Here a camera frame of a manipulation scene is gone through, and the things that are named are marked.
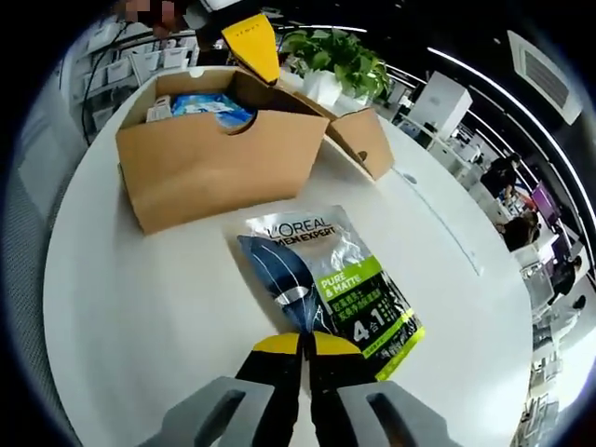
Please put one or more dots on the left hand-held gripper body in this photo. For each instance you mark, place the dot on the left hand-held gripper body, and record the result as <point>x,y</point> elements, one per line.
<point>230,4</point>

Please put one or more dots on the grey mesh office chair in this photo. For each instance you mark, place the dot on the grey mesh office chair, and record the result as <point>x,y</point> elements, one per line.
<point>32,242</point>

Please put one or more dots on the brown cardboard shoe box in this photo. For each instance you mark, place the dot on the brown cardboard shoe box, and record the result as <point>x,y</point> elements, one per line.
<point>209,177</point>

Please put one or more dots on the shelf of white storage bins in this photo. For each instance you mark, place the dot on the shelf of white storage bins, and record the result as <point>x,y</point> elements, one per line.
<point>116,70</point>

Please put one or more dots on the silver green pouch soft item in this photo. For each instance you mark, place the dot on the silver green pouch soft item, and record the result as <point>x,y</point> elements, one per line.
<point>354,279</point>

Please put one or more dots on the green plant in white pot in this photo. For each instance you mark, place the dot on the green plant in white pot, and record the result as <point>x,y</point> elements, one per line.
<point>344,60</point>

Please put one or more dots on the ceiling air conditioner vent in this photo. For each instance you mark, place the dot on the ceiling air conditioner vent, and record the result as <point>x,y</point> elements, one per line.
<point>545,79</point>

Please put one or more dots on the white table socket strip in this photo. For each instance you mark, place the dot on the white table socket strip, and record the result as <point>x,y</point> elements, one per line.
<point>447,223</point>

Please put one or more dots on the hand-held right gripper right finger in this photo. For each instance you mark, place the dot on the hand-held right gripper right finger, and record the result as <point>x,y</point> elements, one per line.
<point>340,396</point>

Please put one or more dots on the blue wipes pack soft item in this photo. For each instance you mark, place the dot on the blue wipes pack soft item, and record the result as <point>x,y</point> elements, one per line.
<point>205,106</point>

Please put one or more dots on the purple lit monitor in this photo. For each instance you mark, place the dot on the purple lit monitor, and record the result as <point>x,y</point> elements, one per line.
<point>545,202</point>

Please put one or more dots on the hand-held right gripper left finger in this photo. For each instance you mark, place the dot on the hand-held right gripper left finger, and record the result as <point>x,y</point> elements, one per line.
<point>270,396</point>

